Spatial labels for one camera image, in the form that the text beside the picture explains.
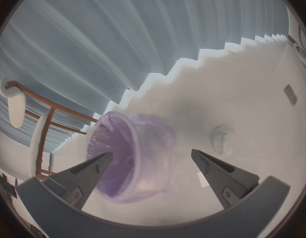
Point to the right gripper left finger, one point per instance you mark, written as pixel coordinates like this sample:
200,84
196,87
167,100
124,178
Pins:
76,182

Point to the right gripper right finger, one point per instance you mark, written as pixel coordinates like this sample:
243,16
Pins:
227,182

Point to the purple plastic bag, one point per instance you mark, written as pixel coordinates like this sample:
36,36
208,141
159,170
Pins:
111,137

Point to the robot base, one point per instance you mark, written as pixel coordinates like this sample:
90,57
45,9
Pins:
7,186

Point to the white trash bin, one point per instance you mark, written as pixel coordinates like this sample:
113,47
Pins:
153,162

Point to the crumpled white paper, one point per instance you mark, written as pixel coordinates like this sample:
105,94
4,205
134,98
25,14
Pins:
219,140

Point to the white cushioned wooden chair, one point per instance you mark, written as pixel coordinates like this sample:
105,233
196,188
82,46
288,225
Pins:
16,108

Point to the pale blue curtain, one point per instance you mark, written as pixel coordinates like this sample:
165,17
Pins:
93,46

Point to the white rimmed green basin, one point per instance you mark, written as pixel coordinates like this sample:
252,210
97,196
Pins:
302,52

